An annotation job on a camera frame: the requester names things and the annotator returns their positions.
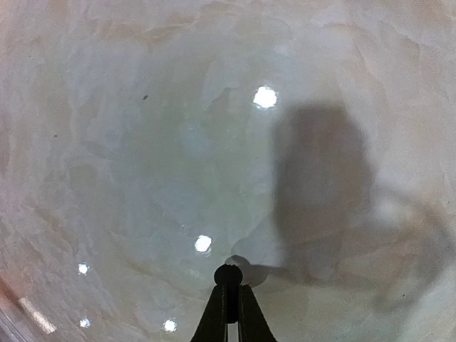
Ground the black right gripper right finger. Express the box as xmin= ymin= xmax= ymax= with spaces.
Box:
xmin=238 ymin=285 xmax=277 ymax=342

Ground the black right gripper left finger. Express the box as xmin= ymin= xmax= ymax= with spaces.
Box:
xmin=190 ymin=285 xmax=227 ymax=342

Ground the black earbud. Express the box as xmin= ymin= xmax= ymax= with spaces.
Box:
xmin=214 ymin=264 xmax=243 ymax=324

